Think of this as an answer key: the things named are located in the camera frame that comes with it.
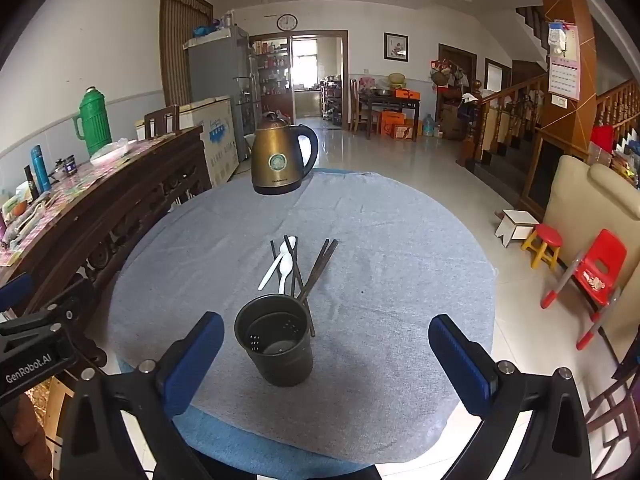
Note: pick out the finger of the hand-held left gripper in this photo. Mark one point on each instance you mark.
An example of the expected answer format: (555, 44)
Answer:
(15, 292)

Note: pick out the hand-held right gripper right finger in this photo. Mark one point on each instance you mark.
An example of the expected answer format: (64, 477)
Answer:
(460, 360)

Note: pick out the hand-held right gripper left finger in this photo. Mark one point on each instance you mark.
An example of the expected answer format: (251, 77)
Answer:
(200, 355)

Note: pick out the dark metal utensil holder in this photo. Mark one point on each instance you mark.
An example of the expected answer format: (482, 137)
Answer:
(285, 360)

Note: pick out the white plastic spoon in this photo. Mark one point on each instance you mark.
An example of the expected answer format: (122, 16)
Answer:
(283, 272)
(270, 272)

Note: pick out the person's left hand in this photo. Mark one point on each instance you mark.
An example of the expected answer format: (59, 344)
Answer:
(27, 425)

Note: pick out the grey tablecloth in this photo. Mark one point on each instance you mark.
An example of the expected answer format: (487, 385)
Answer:
(390, 270)

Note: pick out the carved wooden sideboard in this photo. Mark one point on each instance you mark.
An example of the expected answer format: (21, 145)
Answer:
(100, 210)

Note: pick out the blue bottle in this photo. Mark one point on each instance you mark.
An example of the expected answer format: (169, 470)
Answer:
(40, 167)

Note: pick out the small dark jar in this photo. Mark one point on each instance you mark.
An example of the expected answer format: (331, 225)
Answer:
(66, 166)

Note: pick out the small white stool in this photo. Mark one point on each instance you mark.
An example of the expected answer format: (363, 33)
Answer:
(517, 222)

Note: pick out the red and yellow stool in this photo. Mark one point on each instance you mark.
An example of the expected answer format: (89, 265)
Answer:
(545, 236)

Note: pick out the white plastic bag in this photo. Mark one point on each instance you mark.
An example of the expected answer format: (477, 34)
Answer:
(110, 151)

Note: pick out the red plastic chair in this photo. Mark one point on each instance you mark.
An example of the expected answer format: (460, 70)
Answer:
(602, 265)

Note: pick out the green thermos flask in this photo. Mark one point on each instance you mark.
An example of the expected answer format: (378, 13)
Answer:
(95, 120)

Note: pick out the beige sofa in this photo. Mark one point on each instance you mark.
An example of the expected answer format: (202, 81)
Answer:
(575, 195)

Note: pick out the bronze electric kettle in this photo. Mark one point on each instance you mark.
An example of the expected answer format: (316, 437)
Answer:
(277, 160)

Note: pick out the white chest freezer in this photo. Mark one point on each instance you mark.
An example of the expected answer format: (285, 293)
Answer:
(215, 135)

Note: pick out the wooden chair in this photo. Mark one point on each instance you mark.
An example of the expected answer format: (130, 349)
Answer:
(162, 120)

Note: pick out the clear water jug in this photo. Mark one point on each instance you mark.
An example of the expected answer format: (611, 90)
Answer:
(428, 125)

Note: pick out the orange cardboard boxes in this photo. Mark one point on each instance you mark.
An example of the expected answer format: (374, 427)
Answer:
(397, 125)

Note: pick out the wooden stair railing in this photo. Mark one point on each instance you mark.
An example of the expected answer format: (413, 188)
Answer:
(505, 110)

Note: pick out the dark wooden side table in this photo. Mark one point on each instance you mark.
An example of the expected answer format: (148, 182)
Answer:
(390, 102)

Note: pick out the grey refrigerator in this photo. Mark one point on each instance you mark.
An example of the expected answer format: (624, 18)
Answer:
(215, 70)

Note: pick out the shelf of bottles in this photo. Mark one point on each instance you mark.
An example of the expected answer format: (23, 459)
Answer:
(272, 70)

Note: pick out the brown curtain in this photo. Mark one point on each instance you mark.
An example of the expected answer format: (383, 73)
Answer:
(182, 45)

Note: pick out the wall calendar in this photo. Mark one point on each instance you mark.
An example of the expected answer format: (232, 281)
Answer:
(564, 70)

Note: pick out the framed wall picture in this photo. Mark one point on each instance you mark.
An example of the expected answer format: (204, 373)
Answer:
(396, 47)

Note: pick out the round wall clock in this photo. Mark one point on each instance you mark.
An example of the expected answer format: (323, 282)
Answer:
(287, 22)

